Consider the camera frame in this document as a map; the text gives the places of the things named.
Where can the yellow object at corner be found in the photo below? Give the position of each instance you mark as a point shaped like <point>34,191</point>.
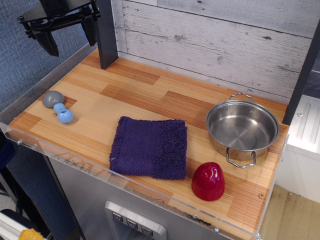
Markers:
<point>30,234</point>

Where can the dark grey left post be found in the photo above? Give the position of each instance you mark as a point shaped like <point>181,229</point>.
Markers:
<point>106,36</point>

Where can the dark grey post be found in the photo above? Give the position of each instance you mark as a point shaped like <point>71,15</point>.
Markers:
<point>301,83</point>
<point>106,36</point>

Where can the purple folded towel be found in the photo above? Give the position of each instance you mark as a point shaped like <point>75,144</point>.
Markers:
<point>154,148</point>

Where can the dark grey right post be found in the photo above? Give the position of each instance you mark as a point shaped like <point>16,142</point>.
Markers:
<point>301,83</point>

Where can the grey and blue scoop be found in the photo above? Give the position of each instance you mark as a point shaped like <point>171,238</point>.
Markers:
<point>55,100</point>

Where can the stainless steel pot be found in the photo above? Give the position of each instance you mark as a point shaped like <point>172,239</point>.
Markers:
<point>241,129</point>

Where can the clear acrylic front guard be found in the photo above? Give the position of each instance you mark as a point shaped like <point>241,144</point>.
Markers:
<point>84,188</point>

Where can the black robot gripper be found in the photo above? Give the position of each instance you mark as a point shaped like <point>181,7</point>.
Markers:
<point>52,15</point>

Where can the silver button control panel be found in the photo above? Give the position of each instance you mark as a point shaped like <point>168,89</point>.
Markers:
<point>126,224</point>

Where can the red plastic egg-shaped toy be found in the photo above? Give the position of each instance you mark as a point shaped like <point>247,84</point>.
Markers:
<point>208,182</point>

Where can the white side cabinet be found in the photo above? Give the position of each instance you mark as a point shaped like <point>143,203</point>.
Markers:
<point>299,168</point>

